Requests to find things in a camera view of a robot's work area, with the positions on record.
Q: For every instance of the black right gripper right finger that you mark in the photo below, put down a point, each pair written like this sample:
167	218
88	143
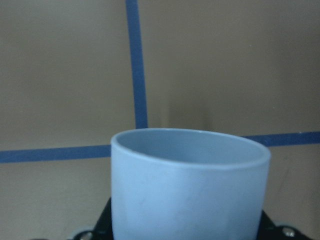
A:
269	231

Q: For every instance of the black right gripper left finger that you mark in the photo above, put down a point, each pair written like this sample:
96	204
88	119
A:
102	229

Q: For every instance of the light blue cup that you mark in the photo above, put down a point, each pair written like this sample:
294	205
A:
183	184

